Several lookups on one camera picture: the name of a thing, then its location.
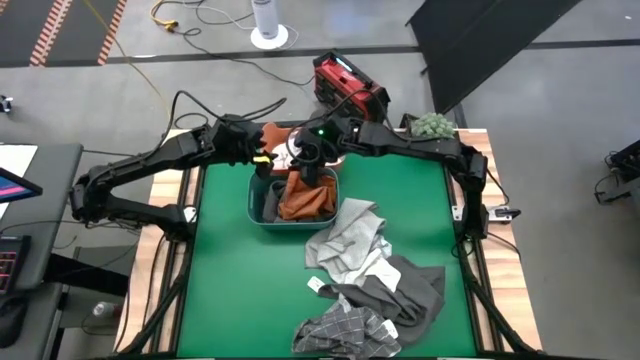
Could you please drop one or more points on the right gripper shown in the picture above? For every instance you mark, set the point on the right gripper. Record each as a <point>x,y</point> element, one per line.
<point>325,140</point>

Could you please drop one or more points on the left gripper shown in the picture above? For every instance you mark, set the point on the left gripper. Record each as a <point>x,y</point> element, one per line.
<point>240,140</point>

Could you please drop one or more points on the white red-checked towel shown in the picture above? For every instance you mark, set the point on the white red-checked towel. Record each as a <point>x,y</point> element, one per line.
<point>287,155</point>

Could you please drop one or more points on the orange towel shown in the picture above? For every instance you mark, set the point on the orange towel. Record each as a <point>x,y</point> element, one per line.
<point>310,202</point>

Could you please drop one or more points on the light grey towel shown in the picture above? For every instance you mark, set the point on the light grey towel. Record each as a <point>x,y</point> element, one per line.
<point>350,225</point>

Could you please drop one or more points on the dark grey checked towel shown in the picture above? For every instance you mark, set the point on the dark grey checked towel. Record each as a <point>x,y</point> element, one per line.
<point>340,332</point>

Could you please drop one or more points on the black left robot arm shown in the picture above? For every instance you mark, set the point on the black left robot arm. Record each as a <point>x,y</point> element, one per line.
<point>150,159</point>

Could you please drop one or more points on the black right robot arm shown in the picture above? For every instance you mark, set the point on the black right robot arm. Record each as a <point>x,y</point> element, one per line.
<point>410,142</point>

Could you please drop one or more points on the orange plastic basket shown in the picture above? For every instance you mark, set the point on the orange plastic basket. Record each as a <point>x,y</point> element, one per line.
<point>275,135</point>

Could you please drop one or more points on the teal plastic basket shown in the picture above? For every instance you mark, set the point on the teal plastic basket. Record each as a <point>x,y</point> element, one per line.
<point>255,200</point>

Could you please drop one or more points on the red black tool box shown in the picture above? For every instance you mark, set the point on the red black tool box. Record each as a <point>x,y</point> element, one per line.
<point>345,85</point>

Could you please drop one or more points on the green table mat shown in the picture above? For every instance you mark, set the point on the green table mat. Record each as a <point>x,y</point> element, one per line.
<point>225,275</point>

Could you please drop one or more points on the green artificial plant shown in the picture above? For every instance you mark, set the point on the green artificial plant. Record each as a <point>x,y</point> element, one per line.
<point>432,125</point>

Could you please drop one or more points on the white tower fan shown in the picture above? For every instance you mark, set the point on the white tower fan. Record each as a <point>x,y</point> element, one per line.
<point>265,20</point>

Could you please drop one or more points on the black panel board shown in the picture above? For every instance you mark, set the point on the black panel board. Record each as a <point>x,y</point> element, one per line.
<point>475,50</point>

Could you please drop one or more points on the grey desk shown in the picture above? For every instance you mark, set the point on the grey desk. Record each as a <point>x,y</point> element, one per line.
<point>55,200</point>

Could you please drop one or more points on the clear water bottle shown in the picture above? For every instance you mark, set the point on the clear water bottle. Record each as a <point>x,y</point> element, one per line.
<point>105,310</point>

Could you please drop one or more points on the black mat orange striped edge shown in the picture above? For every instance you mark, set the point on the black mat orange striped edge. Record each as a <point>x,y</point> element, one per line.
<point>2,4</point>
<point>20,35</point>
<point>82,45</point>

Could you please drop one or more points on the white paper sheet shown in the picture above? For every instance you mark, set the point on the white paper sheet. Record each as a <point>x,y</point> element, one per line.
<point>17,157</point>

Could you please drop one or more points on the computer monitor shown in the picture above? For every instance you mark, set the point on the computer monitor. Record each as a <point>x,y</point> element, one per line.
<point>15,187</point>

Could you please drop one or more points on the metal cart leg with caster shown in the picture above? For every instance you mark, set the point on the metal cart leg with caster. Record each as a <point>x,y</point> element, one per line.
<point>5,103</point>

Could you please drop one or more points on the black backlit keyboard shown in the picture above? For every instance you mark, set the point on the black backlit keyboard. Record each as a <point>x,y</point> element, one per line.
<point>12,265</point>

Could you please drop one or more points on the black computer mouse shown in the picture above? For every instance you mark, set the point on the black computer mouse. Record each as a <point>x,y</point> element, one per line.
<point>11,320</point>

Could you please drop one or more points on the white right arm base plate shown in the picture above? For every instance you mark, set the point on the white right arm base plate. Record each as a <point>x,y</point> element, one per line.
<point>496,213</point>

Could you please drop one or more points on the black aluminium table frame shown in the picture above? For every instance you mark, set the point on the black aluminium table frame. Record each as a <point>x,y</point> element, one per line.
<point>476,310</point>

